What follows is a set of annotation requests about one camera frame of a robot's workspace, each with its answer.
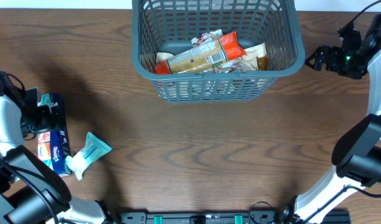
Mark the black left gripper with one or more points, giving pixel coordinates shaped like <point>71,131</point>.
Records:
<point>46,120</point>

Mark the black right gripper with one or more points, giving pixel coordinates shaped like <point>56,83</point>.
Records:
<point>332,63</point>

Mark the Kleenex tissue multipack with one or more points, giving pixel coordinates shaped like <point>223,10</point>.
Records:
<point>53,146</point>

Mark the teal white wipes pouch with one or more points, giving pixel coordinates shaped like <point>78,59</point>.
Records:
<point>93,150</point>

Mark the clear brown pastry bag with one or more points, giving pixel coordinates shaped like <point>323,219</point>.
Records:
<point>255,59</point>

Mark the bread bag with grain print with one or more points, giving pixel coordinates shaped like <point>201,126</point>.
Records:
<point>196,41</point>

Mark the red orange cracker pack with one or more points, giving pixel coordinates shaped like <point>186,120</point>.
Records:
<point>213,52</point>

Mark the beige brown bread bag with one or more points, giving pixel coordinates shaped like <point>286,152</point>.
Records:
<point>163,56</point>

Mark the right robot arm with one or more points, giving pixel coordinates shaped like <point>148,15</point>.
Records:
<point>356,158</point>

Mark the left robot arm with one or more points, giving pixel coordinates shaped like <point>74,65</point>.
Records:
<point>30,191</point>

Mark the grey plastic laundry basket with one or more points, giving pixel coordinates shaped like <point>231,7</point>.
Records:
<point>169,26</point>

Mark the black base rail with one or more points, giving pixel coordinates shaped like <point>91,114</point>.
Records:
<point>263,215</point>

